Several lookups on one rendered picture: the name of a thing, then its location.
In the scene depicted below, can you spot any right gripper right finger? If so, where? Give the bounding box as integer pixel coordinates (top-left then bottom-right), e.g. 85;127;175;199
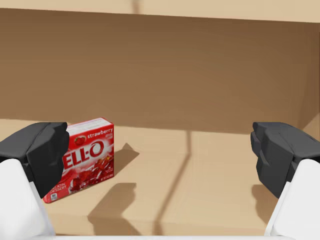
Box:
250;121;320;237

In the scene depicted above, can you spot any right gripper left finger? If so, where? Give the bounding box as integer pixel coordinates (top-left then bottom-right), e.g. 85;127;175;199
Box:
0;121;71;240

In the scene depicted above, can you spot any red and white carton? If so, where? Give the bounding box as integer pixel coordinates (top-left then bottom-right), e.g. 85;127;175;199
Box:
42;117;115;205

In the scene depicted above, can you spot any pale wooden shelf unit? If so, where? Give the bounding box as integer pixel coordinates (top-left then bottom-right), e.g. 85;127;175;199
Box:
0;0;320;237

